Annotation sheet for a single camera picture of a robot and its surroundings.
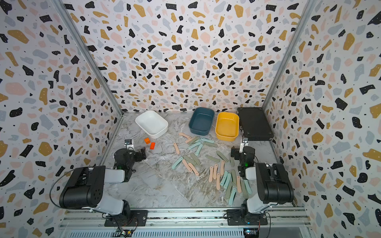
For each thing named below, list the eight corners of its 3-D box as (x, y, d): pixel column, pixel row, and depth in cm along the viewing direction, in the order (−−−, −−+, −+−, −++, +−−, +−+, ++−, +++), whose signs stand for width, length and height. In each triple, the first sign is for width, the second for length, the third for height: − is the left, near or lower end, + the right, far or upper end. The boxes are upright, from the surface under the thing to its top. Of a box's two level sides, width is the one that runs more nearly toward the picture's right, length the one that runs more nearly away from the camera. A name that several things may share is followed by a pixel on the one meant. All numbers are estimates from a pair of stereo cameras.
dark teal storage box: (186, 132, 112) (186, 127, 108) (194, 111, 127) (194, 106, 123) (210, 136, 110) (210, 132, 105) (215, 114, 124) (215, 109, 120)
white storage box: (135, 123, 117) (132, 118, 112) (152, 113, 125) (151, 107, 120) (154, 143, 106) (152, 137, 101) (172, 130, 113) (171, 124, 108)
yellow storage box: (216, 141, 107) (216, 136, 102) (214, 117, 122) (214, 111, 118) (241, 141, 107) (243, 136, 102) (236, 117, 122) (237, 111, 118)
